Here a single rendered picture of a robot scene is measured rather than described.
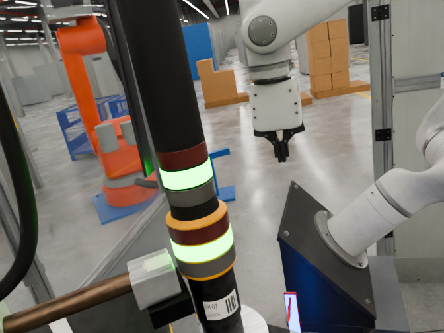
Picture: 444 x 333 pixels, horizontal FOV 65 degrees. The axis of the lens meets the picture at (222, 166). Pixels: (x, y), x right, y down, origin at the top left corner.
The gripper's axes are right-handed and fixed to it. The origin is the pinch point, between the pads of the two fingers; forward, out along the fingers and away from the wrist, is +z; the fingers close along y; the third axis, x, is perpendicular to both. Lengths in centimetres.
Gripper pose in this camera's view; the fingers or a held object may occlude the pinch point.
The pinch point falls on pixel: (281, 151)
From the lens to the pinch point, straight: 75.2
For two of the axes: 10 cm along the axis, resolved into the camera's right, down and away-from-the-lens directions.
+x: -2.4, 3.8, -8.9
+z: 1.8, 9.2, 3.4
